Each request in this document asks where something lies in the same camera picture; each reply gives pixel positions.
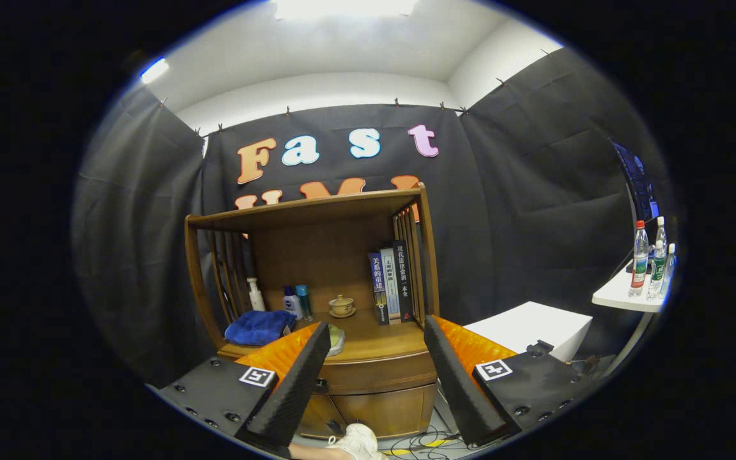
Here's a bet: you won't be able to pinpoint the white drawer unit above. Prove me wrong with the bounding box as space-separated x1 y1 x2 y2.
464 301 594 363

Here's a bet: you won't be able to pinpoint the black spine book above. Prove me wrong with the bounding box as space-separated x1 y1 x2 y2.
392 240 415 323

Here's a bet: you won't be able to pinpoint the grey spine book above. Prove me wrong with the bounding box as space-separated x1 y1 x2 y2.
380 247 401 325

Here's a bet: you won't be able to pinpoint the green grey brush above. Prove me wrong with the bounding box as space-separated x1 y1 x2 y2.
323 323 346 357

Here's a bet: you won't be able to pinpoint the ceiling light panel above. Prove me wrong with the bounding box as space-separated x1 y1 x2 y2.
272 0 420 20

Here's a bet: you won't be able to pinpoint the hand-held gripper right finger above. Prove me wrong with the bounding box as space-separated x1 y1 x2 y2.
422 315 599 447

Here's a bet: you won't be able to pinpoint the wide wooden cabinet door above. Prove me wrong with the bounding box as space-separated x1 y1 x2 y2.
332 383 438 440

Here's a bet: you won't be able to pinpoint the computer monitor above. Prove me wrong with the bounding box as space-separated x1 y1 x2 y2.
611 139 661 224

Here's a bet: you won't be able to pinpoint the beige lidded teacup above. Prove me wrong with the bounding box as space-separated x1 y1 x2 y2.
328 295 357 319

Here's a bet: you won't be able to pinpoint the wooden drawer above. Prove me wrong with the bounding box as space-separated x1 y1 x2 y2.
314 350 439 395

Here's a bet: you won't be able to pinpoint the white round table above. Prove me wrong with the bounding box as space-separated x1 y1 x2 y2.
592 259 672 378

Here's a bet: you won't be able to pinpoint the floor cables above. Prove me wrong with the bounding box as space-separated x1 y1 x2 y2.
384 409 471 457

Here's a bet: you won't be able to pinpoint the small clear water bottle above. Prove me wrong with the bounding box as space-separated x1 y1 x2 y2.
661 243 677 300

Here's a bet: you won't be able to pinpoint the small ceiling light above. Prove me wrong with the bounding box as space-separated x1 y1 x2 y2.
140 57 171 85

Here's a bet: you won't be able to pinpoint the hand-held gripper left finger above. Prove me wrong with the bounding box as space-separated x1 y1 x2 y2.
148 321 332 460

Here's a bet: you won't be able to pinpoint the person's white shoe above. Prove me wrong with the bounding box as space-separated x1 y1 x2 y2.
328 423 389 460

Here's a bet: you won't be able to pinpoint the white lotion bottle blue cap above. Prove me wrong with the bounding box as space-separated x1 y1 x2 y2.
282 286 303 320

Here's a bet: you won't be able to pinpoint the narrow wooden cabinet door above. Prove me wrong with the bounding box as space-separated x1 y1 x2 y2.
298 394 343 438

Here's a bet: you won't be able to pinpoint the blue towel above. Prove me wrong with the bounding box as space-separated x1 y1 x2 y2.
224 310 297 347

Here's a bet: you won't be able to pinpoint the wooden countertop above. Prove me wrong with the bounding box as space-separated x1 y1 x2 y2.
218 309 429 365

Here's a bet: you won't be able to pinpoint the wooden cabinet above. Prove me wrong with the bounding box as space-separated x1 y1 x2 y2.
184 182 441 441

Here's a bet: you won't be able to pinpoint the green label water bottle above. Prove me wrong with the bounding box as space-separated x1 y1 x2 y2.
646 216 668 301

